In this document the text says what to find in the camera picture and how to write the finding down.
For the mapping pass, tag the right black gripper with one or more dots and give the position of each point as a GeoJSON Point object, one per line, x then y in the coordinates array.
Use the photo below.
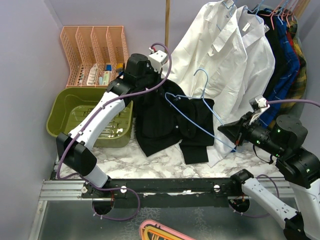
{"type": "Point", "coordinates": [236, 131]}

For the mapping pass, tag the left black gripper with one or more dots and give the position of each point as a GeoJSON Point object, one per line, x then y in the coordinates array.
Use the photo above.
{"type": "Point", "coordinates": [158, 79]}

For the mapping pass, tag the black shirt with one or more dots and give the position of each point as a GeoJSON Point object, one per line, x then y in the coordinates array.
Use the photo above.
{"type": "Point", "coordinates": [278, 53]}
{"type": "Point", "coordinates": [166, 117]}

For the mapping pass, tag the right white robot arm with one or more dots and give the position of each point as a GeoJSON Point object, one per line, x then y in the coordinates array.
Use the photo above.
{"type": "Point", "coordinates": [299, 167]}

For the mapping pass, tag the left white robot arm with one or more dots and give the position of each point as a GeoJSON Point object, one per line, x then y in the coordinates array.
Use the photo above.
{"type": "Point", "coordinates": [140, 75]}

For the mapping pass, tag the white shirt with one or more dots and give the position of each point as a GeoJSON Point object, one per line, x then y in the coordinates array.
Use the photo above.
{"type": "Point", "coordinates": [211, 58]}
{"type": "Point", "coordinates": [258, 71]}

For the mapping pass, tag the front white shirt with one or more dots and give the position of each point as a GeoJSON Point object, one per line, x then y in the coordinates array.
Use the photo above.
{"type": "Point", "coordinates": [211, 58]}

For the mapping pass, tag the yellow plaid shirt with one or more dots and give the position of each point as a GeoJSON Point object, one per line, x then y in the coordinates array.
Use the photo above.
{"type": "Point", "coordinates": [297, 90]}

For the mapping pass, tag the blue plaid shirt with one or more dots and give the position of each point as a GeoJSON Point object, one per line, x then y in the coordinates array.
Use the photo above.
{"type": "Point", "coordinates": [280, 90]}

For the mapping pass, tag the black hanging shirt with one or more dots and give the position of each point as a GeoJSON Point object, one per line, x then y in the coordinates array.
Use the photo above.
{"type": "Point", "coordinates": [278, 53]}

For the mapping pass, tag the pink hanger stack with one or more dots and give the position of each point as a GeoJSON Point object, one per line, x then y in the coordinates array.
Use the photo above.
{"type": "Point", "coordinates": [153, 230]}

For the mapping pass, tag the peach plastic file organizer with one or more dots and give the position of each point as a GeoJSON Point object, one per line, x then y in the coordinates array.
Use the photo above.
{"type": "Point", "coordinates": [94, 53]}

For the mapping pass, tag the wooden rack pole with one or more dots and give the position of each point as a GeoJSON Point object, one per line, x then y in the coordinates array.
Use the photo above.
{"type": "Point", "coordinates": [167, 22]}

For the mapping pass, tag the olive green plastic basin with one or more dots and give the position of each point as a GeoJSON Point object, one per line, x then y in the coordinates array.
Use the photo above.
{"type": "Point", "coordinates": [74, 104]}

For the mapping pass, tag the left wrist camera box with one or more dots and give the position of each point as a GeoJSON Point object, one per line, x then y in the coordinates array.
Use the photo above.
{"type": "Point", "coordinates": [157, 60]}

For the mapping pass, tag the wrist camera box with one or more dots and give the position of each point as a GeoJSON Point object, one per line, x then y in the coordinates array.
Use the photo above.
{"type": "Point", "coordinates": [157, 60]}
{"type": "Point", "coordinates": [259, 105]}

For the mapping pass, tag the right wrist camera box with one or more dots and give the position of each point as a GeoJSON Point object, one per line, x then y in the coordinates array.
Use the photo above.
{"type": "Point", "coordinates": [259, 105]}

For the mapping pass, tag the black mounting rail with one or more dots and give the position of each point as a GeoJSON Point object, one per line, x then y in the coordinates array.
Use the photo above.
{"type": "Point", "coordinates": [167, 192]}

